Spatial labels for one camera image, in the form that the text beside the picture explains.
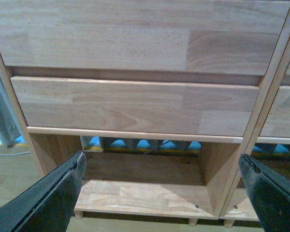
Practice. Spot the left wooden shelf cabinet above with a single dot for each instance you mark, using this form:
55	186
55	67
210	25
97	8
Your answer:
135	173

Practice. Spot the lower wooden drawer, right cabinet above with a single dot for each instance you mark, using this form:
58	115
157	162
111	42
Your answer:
277	123

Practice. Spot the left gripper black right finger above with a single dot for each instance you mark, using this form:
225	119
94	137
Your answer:
268	192

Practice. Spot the wooden shelf cabinet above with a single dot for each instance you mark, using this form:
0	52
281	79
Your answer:
135	173
274	150

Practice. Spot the wooden drawer, cabinet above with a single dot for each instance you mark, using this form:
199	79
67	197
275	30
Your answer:
277	123
199	36
173	108

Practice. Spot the lower wooden drawer, left cabinet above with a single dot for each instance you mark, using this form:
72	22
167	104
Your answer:
173	108

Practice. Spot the upper wooden drawer, left cabinet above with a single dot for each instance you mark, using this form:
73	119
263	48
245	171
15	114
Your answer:
199	36

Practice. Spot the right wooden shelf cabinet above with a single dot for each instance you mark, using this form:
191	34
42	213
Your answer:
274	150

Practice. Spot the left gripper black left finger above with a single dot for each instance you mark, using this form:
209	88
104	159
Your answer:
48	205

